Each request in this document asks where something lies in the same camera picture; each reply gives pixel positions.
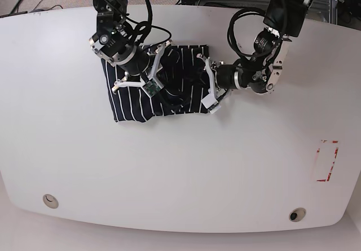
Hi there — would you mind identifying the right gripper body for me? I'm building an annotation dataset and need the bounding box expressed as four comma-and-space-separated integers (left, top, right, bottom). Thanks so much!
111, 40, 172, 94

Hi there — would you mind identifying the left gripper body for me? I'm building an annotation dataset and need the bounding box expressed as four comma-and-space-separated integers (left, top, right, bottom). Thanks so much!
197, 54, 240, 110

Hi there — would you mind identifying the navy white striped t-shirt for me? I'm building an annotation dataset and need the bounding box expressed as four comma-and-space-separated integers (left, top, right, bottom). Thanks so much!
101, 45, 210, 123

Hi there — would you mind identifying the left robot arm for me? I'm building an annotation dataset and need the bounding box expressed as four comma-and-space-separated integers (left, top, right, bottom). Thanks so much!
197, 0, 314, 113

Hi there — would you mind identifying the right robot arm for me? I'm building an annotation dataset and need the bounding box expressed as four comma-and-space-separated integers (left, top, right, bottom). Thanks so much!
89, 0, 171, 98

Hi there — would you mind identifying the red tape rectangle marking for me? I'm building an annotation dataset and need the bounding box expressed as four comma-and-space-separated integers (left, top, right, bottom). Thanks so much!
312, 140, 340, 182

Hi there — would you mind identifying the right table grommet hole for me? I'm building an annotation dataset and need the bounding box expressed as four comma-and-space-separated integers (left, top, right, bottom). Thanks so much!
289, 208, 306, 222

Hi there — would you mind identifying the table grommet hole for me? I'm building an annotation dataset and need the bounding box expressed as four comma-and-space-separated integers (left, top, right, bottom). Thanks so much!
43, 194, 59, 209
289, 208, 306, 222

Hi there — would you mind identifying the left table grommet hole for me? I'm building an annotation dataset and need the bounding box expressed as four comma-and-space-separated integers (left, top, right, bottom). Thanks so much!
43, 194, 59, 209

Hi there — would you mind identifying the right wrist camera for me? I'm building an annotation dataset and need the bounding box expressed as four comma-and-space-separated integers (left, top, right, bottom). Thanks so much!
142, 78, 164, 98

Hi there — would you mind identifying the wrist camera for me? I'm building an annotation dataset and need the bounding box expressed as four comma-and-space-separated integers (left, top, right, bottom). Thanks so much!
142, 78, 164, 98
208, 103, 221, 114

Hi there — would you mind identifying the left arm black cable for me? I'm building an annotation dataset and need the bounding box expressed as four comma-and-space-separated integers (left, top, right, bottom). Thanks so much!
227, 7, 268, 65

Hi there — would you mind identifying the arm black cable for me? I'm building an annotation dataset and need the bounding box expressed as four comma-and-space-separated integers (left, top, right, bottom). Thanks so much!
78, 0, 173, 51
227, 7, 268, 65

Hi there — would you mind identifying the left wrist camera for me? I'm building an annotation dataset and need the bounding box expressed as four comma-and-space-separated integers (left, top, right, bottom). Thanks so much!
208, 103, 221, 114

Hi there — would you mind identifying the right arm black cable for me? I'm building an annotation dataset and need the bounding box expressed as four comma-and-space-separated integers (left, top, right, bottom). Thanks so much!
78, 0, 173, 51

